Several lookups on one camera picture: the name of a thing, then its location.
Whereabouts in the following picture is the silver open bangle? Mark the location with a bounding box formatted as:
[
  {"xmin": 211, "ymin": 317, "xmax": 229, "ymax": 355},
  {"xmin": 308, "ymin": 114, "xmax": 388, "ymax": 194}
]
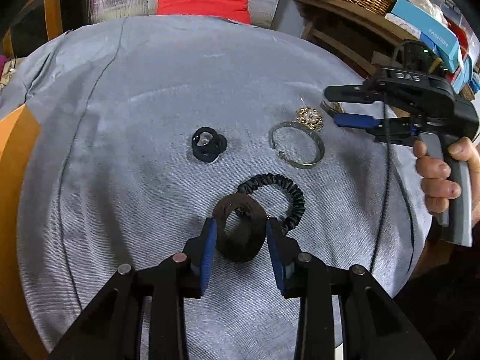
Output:
[{"xmin": 268, "ymin": 120, "xmax": 325, "ymax": 169}]

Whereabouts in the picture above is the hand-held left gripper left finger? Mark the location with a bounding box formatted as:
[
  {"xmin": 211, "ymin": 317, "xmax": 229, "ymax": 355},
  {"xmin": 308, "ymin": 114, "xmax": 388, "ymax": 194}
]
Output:
[{"xmin": 49, "ymin": 217, "xmax": 218, "ymax": 360}]

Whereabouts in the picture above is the black ribbed spiral hair tie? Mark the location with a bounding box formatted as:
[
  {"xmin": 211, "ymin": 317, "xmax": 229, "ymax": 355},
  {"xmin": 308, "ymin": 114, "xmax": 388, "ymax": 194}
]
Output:
[{"xmin": 237, "ymin": 173, "xmax": 305, "ymax": 238}]

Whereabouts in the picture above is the blue cardboard box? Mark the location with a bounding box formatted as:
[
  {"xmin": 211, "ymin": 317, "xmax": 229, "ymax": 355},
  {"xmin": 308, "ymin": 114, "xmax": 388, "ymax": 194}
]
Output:
[{"xmin": 385, "ymin": 0, "xmax": 465, "ymax": 73}]

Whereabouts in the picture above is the wooden shelf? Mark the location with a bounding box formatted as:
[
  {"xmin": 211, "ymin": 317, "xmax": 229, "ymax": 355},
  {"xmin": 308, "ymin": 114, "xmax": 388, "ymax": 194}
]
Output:
[{"xmin": 288, "ymin": 0, "xmax": 417, "ymax": 77}]

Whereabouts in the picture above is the small black twisted hair tie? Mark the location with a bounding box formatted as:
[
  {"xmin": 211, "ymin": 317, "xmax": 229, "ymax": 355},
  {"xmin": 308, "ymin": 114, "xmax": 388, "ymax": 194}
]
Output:
[{"xmin": 190, "ymin": 125, "xmax": 228, "ymax": 164}]

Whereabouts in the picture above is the wooden chair frame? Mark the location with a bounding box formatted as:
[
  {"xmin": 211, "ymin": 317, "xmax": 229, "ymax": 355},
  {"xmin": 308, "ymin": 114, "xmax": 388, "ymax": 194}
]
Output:
[{"xmin": 3, "ymin": 0, "xmax": 89, "ymax": 59}]

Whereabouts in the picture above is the orange wooden board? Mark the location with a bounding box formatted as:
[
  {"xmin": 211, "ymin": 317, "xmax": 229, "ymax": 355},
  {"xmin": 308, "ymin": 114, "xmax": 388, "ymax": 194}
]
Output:
[{"xmin": 0, "ymin": 104, "xmax": 50, "ymax": 358}]

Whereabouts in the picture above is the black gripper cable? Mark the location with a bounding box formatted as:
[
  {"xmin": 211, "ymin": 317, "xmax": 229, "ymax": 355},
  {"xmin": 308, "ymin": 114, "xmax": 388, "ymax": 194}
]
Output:
[{"xmin": 369, "ymin": 92, "xmax": 392, "ymax": 272}]

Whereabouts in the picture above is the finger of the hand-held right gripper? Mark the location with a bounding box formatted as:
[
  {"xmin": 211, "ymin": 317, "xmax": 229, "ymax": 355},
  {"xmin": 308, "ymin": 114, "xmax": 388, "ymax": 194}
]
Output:
[
  {"xmin": 324, "ymin": 84, "xmax": 377, "ymax": 105},
  {"xmin": 322, "ymin": 100, "xmax": 414, "ymax": 144}
]

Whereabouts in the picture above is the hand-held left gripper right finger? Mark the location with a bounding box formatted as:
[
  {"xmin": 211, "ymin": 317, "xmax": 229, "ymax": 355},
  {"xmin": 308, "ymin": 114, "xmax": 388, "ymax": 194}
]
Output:
[{"xmin": 266, "ymin": 219, "xmax": 447, "ymax": 360}]

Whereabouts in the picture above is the person's right hand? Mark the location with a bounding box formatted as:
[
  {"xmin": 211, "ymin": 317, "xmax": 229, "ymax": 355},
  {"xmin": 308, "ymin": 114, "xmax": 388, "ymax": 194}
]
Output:
[{"xmin": 412, "ymin": 136, "xmax": 478, "ymax": 216}]

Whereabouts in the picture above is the gold pearl brooch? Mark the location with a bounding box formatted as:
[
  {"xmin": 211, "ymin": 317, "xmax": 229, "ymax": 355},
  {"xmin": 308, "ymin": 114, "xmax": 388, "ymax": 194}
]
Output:
[{"xmin": 296, "ymin": 97, "xmax": 325, "ymax": 133}]

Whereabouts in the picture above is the grey cloth cover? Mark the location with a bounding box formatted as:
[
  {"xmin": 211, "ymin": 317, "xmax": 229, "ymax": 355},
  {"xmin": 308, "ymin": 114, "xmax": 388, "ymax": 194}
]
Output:
[{"xmin": 0, "ymin": 15, "xmax": 436, "ymax": 354}]

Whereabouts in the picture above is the black velvet hair tie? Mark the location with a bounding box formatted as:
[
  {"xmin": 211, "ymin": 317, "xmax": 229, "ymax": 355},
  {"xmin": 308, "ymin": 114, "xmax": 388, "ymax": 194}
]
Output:
[{"xmin": 212, "ymin": 193, "xmax": 268, "ymax": 264}]

